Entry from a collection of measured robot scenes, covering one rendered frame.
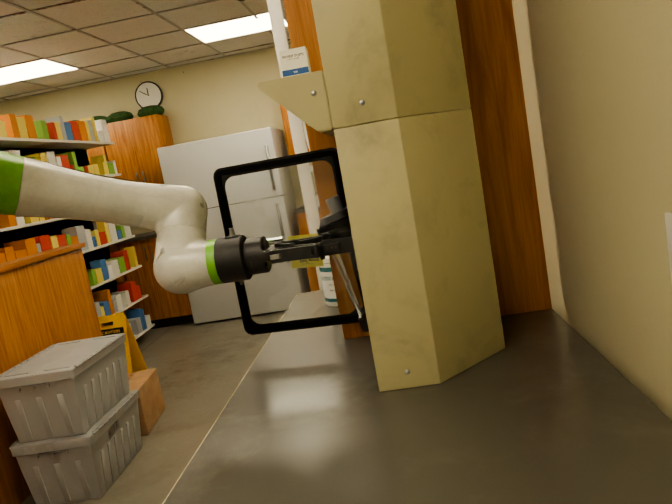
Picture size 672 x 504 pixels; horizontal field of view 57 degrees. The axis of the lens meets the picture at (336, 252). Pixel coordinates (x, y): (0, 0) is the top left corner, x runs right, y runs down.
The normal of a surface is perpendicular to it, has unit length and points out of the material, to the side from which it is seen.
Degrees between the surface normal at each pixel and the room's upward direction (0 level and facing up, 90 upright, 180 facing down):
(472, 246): 90
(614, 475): 0
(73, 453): 96
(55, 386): 96
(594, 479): 0
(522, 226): 90
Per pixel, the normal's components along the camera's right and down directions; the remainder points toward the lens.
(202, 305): -0.08, 0.15
